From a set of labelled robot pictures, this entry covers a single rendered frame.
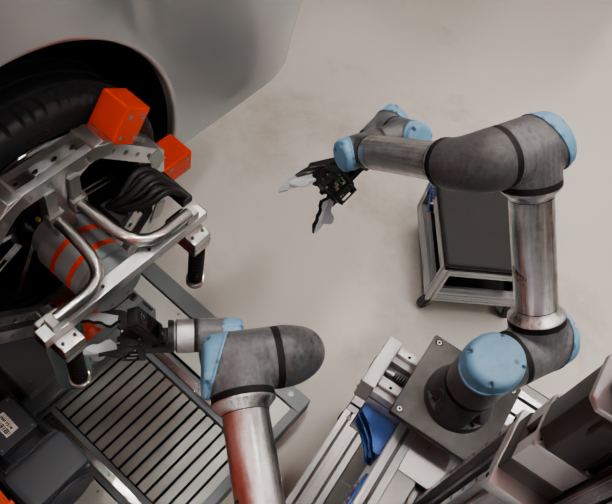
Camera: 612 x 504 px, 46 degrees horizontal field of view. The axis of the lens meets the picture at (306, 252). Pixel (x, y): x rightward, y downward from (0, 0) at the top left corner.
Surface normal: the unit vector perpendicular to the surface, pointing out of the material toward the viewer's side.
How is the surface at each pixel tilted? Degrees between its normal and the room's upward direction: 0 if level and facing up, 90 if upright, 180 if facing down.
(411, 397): 0
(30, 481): 0
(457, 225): 0
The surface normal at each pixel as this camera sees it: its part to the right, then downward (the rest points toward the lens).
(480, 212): 0.16, -0.51
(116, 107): -0.43, 0.19
